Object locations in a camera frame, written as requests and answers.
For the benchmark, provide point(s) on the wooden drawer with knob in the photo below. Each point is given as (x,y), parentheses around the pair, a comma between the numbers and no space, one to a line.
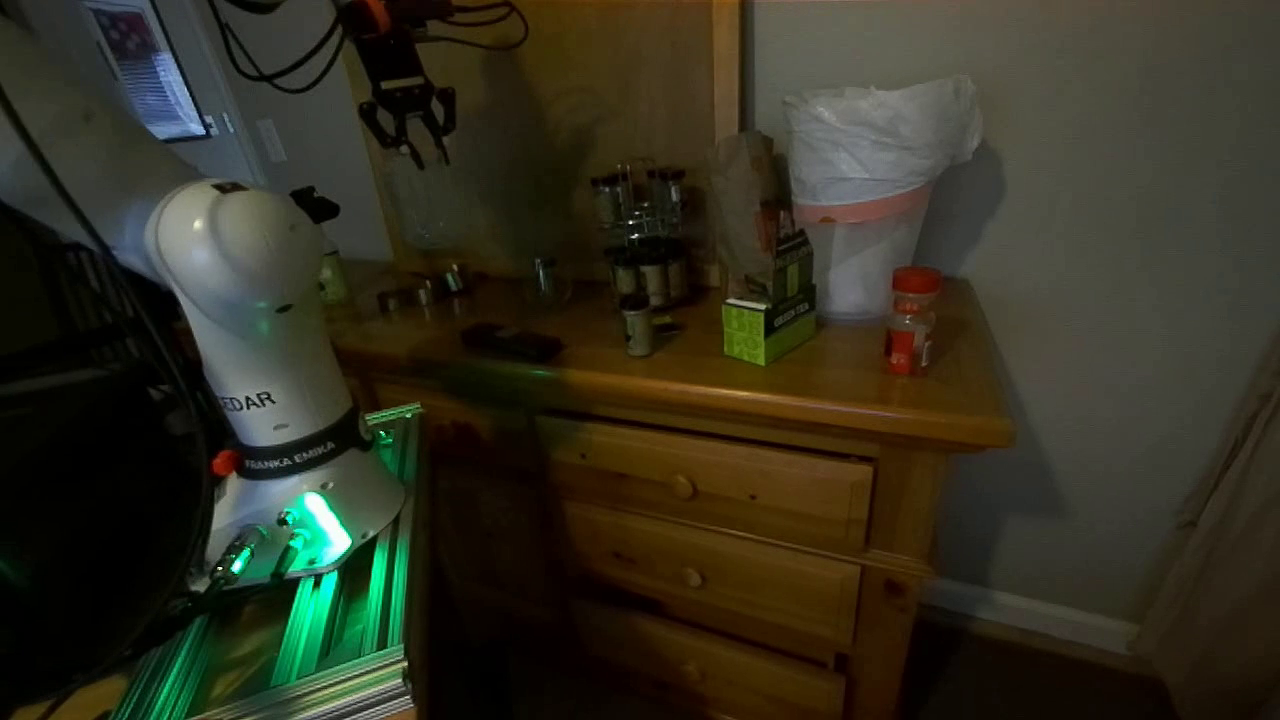
(744,485)
(721,675)
(744,572)

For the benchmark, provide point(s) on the red lidded spice jar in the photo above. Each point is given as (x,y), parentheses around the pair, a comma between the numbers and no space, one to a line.
(914,322)

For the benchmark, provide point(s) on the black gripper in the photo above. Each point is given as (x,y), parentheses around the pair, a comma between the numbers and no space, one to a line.
(395,63)

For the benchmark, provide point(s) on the white waste bin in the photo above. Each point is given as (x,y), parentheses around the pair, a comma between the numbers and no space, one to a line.
(861,263)

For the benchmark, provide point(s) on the framed wall picture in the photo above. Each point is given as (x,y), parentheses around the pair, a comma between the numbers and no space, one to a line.
(145,63)

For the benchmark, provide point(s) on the white bin liner bag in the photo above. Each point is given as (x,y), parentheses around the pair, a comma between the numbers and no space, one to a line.
(872,133)

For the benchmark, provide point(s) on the white light switch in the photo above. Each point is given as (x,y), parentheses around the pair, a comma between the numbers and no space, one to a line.
(269,143)

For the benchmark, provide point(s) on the brown paper bag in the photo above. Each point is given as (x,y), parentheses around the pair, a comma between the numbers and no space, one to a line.
(744,203)

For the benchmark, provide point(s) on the wooden dresser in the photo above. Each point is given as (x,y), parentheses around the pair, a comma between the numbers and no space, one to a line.
(826,387)

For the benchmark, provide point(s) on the green cardboard box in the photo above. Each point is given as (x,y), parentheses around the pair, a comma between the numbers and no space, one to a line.
(766,327)

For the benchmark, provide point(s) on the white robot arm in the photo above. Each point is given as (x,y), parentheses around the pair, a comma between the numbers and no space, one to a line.
(267,346)

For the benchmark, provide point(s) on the white baseboard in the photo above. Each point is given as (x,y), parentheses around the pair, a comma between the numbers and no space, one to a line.
(1025,616)

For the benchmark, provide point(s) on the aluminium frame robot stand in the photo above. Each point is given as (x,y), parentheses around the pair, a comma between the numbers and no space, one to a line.
(335,624)

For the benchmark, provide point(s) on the small spice jar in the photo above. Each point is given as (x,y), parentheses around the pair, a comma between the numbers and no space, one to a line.
(639,327)

